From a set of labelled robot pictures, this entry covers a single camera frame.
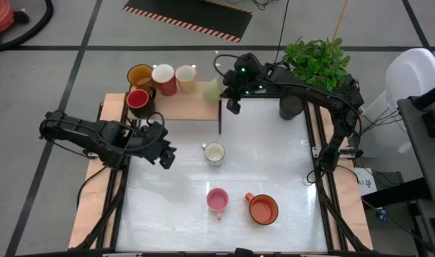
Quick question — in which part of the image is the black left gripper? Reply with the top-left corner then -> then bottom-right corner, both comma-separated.
133,121 -> 178,170

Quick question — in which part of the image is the black aluminium table frame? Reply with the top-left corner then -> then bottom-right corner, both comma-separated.
74,93 -> 371,257

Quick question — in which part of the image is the wooden shelf with black ends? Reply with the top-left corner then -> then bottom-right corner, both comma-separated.
126,76 -> 222,135

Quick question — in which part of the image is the red mug with white inside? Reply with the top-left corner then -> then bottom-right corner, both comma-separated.
151,63 -> 178,97

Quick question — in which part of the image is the black equipment box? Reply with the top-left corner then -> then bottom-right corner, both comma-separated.
340,73 -> 364,101

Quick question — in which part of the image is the black mat with striped edge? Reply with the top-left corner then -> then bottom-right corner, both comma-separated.
122,0 -> 253,44

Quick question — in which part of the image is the pink mug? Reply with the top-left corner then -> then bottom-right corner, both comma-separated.
206,188 -> 230,221

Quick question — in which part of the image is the wooden side board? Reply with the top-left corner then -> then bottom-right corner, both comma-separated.
67,93 -> 132,250
309,93 -> 374,251

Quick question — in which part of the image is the thin black floor cable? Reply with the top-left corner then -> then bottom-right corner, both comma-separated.
272,0 -> 290,65

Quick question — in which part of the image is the cream mug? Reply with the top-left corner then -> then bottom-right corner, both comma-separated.
201,77 -> 225,103

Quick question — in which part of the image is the yellow floor cable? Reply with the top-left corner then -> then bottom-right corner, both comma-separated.
331,0 -> 349,41

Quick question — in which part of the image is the dark plant pot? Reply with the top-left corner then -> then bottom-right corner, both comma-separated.
278,94 -> 306,121

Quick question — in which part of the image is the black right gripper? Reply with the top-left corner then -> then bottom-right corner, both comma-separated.
219,52 -> 271,115

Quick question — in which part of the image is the black mug with red inside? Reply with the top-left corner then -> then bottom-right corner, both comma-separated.
126,87 -> 157,119

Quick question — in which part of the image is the white chair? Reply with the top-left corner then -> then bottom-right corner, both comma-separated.
358,47 -> 435,160

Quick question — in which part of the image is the black desk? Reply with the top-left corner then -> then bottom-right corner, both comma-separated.
396,80 -> 435,204

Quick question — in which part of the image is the wide orange mug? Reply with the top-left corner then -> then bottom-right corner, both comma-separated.
244,192 -> 279,226

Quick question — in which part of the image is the amber yellow mug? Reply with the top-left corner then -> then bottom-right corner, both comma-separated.
126,64 -> 156,90

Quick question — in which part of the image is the beige patterned mug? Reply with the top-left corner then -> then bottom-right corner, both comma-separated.
174,64 -> 197,94

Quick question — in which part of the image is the black vacuum hose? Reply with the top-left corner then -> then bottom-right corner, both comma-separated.
0,0 -> 54,54

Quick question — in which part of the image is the small white mug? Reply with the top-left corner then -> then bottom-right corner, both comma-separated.
201,141 -> 226,166

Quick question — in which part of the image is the green leafy plant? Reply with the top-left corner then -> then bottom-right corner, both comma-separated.
280,36 -> 351,94

